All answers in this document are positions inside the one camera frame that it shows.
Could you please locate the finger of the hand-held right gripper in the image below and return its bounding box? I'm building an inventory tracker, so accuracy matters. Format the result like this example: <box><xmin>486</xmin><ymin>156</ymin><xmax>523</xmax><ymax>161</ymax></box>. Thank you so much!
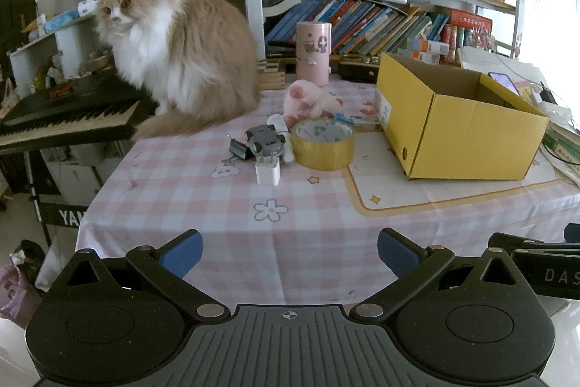
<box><xmin>488</xmin><ymin>233</ymin><xmax>567</xmax><ymax>262</ymax></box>

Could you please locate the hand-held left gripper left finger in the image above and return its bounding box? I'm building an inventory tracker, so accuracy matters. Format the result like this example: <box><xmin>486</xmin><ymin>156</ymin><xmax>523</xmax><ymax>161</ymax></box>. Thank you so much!
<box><xmin>45</xmin><ymin>230</ymin><xmax>230</xmax><ymax>321</ymax></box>

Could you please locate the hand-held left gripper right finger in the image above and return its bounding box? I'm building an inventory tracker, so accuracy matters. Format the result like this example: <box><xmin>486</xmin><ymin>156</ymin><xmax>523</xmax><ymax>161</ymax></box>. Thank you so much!
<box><xmin>350</xmin><ymin>227</ymin><xmax>536</xmax><ymax>320</ymax></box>

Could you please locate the yellow cardboard box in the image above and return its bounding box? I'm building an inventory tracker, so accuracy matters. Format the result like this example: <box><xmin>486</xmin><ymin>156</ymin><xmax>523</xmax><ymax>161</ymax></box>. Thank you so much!
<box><xmin>374</xmin><ymin>52</ymin><xmax>550</xmax><ymax>180</ymax></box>

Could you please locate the white charger plug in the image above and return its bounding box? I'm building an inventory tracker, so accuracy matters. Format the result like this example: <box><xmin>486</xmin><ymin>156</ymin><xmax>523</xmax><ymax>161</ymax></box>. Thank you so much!
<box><xmin>255</xmin><ymin>156</ymin><xmax>282</xmax><ymax>187</ymax></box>

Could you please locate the black binder clip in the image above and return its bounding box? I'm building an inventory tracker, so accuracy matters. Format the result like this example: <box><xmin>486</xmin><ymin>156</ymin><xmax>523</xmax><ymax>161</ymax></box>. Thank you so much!
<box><xmin>227</xmin><ymin>134</ymin><xmax>254</xmax><ymax>163</ymax></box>

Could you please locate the brown packing tape roll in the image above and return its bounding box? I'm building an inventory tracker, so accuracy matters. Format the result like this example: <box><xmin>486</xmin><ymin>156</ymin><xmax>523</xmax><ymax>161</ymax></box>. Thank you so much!
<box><xmin>290</xmin><ymin>118</ymin><xmax>356</xmax><ymax>171</ymax></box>

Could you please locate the grey toy car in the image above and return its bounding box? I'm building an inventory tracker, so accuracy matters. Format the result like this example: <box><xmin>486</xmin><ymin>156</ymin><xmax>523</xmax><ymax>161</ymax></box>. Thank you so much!
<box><xmin>245</xmin><ymin>124</ymin><xmax>291</xmax><ymax>158</ymax></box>

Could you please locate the small white bottle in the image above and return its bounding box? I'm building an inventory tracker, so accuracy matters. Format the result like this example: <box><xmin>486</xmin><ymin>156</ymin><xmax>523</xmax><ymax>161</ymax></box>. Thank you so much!
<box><xmin>267</xmin><ymin>114</ymin><xmax>296</xmax><ymax>164</ymax></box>

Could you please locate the pink plush toy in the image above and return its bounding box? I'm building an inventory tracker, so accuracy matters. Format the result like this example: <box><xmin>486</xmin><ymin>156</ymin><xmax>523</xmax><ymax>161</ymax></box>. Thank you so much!
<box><xmin>283</xmin><ymin>79</ymin><xmax>345</xmax><ymax>127</ymax></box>

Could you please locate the pink checked tablecloth desktop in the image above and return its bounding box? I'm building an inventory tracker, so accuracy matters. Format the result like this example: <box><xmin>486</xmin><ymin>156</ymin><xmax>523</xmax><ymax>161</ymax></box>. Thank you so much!
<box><xmin>75</xmin><ymin>72</ymin><xmax>580</xmax><ymax>306</ymax></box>

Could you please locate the thick green book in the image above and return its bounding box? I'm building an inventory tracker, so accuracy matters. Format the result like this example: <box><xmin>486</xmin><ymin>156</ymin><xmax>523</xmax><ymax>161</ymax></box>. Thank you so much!
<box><xmin>541</xmin><ymin>126</ymin><xmax>580</xmax><ymax>165</ymax></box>

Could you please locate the black keyboard stand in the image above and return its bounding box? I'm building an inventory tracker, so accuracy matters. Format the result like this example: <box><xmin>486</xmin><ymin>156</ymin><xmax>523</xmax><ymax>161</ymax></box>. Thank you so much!
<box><xmin>27</xmin><ymin>149</ymin><xmax>94</xmax><ymax>243</ymax></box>

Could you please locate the small pink box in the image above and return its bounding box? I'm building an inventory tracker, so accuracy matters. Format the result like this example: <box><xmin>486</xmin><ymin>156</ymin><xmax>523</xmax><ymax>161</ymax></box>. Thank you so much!
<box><xmin>514</xmin><ymin>81</ymin><xmax>541</xmax><ymax>102</ymax></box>

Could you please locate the black smartphone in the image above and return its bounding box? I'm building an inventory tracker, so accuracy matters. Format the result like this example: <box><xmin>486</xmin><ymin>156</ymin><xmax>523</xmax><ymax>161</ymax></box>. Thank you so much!
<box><xmin>488</xmin><ymin>72</ymin><xmax>519</xmax><ymax>95</ymax></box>

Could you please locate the trash bin with pink bag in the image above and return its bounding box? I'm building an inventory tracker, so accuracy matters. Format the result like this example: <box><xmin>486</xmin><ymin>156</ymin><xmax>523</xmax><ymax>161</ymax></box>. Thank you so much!
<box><xmin>0</xmin><ymin>239</ymin><xmax>46</xmax><ymax>329</ymax></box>

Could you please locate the black electronic keyboard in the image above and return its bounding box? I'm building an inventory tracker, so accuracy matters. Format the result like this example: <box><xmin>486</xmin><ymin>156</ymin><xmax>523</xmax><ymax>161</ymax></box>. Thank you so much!
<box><xmin>0</xmin><ymin>70</ymin><xmax>159</xmax><ymax>152</ymax></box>

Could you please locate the dark brown box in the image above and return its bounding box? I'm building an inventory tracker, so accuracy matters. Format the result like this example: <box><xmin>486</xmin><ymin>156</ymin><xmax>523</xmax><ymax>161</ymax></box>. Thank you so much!
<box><xmin>337</xmin><ymin>56</ymin><xmax>379</xmax><ymax>82</ymax></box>

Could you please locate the white flat box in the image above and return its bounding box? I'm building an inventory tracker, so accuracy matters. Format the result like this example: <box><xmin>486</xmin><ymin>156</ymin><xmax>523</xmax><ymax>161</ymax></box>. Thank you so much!
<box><xmin>457</xmin><ymin>47</ymin><xmax>522</xmax><ymax>73</ymax></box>

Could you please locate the wooden checkerboard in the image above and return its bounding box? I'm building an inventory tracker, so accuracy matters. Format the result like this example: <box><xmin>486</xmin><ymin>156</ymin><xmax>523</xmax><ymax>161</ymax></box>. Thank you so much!
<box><xmin>257</xmin><ymin>59</ymin><xmax>286</xmax><ymax>91</ymax></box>

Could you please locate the fluffy cream white cat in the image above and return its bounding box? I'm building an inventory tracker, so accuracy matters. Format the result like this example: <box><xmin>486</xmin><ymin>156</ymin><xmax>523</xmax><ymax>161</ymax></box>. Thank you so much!
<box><xmin>95</xmin><ymin>0</ymin><xmax>264</xmax><ymax>139</ymax></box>

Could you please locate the stack of orange white boxes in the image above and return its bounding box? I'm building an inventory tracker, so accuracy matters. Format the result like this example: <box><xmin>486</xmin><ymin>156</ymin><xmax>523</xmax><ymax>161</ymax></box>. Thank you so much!
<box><xmin>405</xmin><ymin>38</ymin><xmax>450</xmax><ymax>63</ymax></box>

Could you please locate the pink cylinder container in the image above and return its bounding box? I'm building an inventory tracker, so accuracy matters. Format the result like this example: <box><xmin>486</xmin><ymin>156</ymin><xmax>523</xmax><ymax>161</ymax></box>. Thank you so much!
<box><xmin>295</xmin><ymin>21</ymin><xmax>333</xmax><ymax>87</ymax></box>

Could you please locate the thick red book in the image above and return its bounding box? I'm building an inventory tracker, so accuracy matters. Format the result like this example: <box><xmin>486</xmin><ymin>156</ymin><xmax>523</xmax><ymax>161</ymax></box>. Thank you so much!
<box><xmin>446</xmin><ymin>10</ymin><xmax>493</xmax><ymax>33</ymax></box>

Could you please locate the row of books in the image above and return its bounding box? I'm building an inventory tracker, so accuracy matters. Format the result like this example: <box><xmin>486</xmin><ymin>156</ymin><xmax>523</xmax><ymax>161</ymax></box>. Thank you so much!
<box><xmin>265</xmin><ymin>0</ymin><xmax>449</xmax><ymax>57</ymax></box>

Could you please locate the white side shelf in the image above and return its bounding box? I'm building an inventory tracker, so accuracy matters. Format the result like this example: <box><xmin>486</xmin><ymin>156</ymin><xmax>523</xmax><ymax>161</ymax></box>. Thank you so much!
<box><xmin>9</xmin><ymin>13</ymin><xmax>119</xmax><ymax>98</ymax></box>

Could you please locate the blue tissue pack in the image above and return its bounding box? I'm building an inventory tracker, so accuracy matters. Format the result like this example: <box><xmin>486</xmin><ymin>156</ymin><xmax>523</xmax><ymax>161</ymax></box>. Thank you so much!
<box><xmin>43</xmin><ymin>11</ymin><xmax>98</xmax><ymax>35</ymax></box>

